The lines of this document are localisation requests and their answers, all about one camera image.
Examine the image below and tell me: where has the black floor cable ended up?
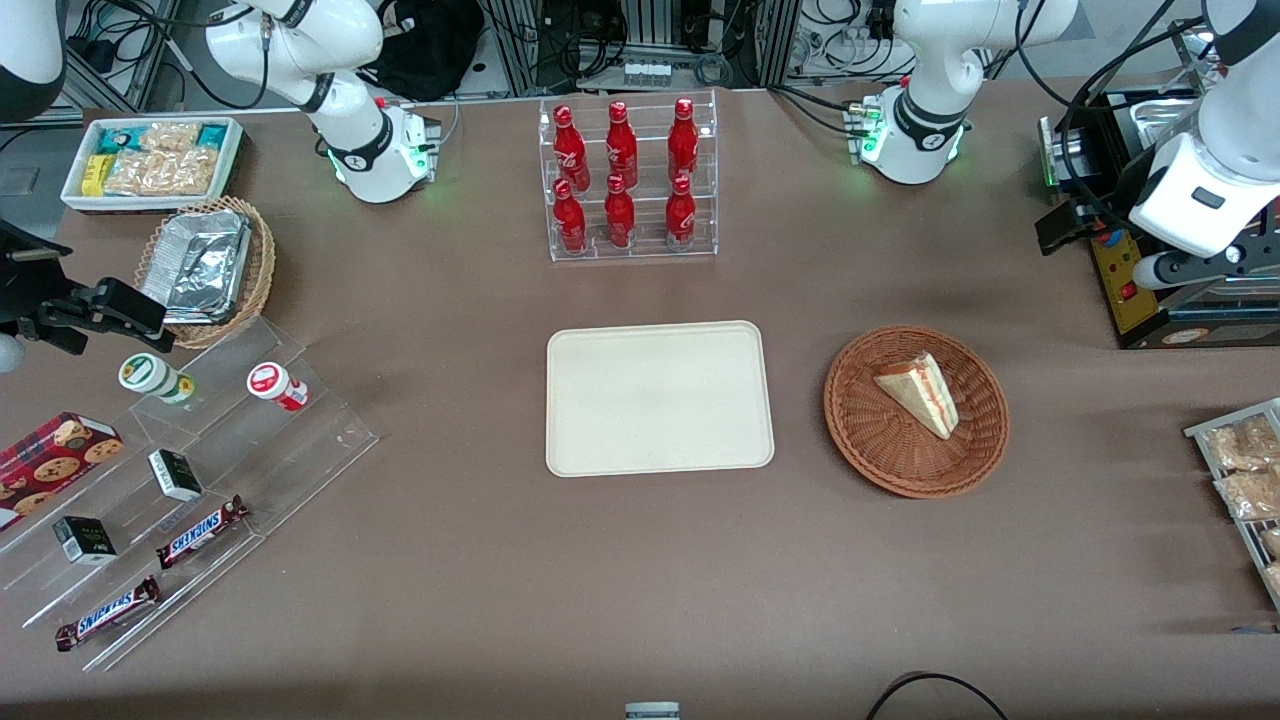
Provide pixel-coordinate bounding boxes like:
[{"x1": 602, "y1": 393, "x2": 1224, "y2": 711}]
[{"x1": 864, "y1": 671, "x2": 1011, "y2": 720}]

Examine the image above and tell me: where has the small black box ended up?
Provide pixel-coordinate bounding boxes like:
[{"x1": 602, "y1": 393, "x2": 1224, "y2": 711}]
[
  {"x1": 148, "y1": 449, "x2": 205, "y2": 503},
  {"x1": 52, "y1": 515, "x2": 119, "y2": 567}
]

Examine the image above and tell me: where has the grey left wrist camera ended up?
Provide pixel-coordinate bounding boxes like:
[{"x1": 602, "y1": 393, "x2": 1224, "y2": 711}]
[{"x1": 1133, "y1": 225, "x2": 1280, "y2": 293}]

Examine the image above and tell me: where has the silver foil container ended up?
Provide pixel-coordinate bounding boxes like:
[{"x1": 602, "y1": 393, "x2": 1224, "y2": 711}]
[{"x1": 140, "y1": 208, "x2": 252, "y2": 326}]

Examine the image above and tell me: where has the snickers chocolate bar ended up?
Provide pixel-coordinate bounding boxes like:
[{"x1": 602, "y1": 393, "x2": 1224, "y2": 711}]
[
  {"x1": 55, "y1": 575, "x2": 162, "y2": 653},
  {"x1": 155, "y1": 495, "x2": 251, "y2": 571}
]

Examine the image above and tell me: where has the red cookie box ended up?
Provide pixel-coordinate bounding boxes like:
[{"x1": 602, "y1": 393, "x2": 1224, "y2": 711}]
[{"x1": 0, "y1": 411, "x2": 125, "y2": 532}]

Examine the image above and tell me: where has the red lid white cup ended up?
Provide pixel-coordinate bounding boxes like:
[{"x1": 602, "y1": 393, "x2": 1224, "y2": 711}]
[{"x1": 247, "y1": 362, "x2": 310, "y2": 413}]

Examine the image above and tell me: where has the clear acrylic bottle rack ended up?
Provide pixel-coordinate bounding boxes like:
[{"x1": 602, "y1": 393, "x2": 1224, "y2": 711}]
[{"x1": 538, "y1": 88, "x2": 719, "y2": 263}]

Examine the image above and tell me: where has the metal wire tray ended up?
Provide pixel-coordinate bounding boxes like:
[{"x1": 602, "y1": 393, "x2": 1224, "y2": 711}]
[{"x1": 1184, "y1": 397, "x2": 1280, "y2": 613}]

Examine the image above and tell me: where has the clear acrylic stepped shelf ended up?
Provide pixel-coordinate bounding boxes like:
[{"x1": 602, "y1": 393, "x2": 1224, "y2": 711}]
[{"x1": 0, "y1": 315, "x2": 380, "y2": 673}]

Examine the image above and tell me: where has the red cola bottle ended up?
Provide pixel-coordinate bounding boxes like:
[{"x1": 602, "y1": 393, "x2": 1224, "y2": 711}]
[
  {"x1": 553, "y1": 105, "x2": 591, "y2": 193},
  {"x1": 605, "y1": 100, "x2": 639, "y2": 189},
  {"x1": 553, "y1": 178, "x2": 588, "y2": 254},
  {"x1": 668, "y1": 97, "x2": 699, "y2": 186},
  {"x1": 665, "y1": 175, "x2": 697, "y2": 251},
  {"x1": 604, "y1": 173, "x2": 636, "y2": 249}
]

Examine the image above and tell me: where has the cream plastic tray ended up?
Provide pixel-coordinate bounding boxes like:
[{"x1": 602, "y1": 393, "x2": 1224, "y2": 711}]
[{"x1": 545, "y1": 320, "x2": 776, "y2": 479}]

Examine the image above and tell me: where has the brown round wicker basket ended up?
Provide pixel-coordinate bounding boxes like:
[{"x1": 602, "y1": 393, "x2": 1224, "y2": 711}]
[{"x1": 823, "y1": 325, "x2": 1011, "y2": 499}]

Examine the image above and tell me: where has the aluminium equipment rack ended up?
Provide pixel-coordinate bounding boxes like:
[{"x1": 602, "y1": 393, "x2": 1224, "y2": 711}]
[{"x1": 478, "y1": 0, "x2": 803, "y2": 93}]

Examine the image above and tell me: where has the light oval wicker basket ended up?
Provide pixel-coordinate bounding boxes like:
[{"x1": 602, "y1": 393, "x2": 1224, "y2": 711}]
[{"x1": 134, "y1": 195, "x2": 277, "y2": 351}]

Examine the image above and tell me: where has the food warmer display case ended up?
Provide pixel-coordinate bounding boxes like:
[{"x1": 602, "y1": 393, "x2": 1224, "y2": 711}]
[{"x1": 1036, "y1": 85, "x2": 1280, "y2": 351}]

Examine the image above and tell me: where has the green lid white cup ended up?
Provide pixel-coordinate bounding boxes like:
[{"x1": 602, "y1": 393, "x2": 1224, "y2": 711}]
[{"x1": 118, "y1": 353, "x2": 197, "y2": 406}]

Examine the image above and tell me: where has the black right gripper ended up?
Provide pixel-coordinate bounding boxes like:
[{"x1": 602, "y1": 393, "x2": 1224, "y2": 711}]
[{"x1": 0, "y1": 218, "x2": 177, "y2": 357}]

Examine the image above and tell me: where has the black bag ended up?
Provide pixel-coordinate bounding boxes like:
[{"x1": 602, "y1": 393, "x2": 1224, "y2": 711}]
[{"x1": 362, "y1": 0, "x2": 477, "y2": 102}]

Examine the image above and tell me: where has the triangle sandwich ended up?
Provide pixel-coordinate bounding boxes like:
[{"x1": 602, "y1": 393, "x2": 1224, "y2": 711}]
[{"x1": 873, "y1": 352, "x2": 961, "y2": 441}]

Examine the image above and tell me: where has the white rectangular snack bin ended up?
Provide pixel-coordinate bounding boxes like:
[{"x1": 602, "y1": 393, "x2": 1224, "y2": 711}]
[{"x1": 60, "y1": 116, "x2": 245, "y2": 214}]

